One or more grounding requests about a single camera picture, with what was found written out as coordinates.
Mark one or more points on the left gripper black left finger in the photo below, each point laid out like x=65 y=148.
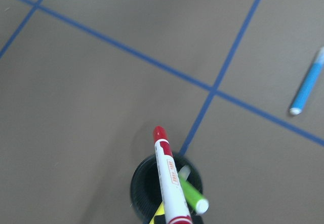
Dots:
x=159 y=219

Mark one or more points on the yellow marker pen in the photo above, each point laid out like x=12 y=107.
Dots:
x=160 y=211

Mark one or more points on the black mesh pen cup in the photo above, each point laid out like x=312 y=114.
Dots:
x=145 y=189

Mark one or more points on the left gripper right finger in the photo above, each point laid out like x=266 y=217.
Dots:
x=197 y=219

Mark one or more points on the blue marker pen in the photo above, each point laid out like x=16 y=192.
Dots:
x=307 y=85

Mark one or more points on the green marker pen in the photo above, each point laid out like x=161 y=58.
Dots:
x=196 y=200

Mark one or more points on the white red-capped marker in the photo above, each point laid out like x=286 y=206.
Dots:
x=175 y=206

